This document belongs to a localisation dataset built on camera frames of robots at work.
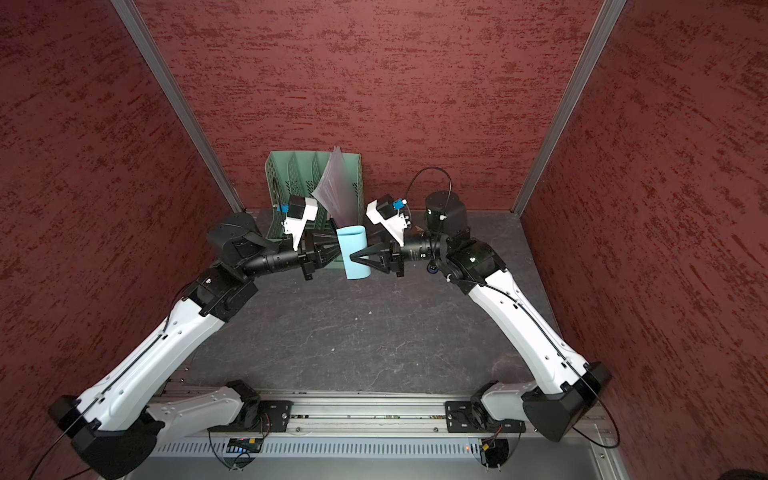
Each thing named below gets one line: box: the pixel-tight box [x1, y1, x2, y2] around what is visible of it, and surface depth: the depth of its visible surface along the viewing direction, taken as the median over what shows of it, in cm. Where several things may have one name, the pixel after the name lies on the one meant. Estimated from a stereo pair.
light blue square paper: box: [336, 225, 371, 280], surface depth 55 cm
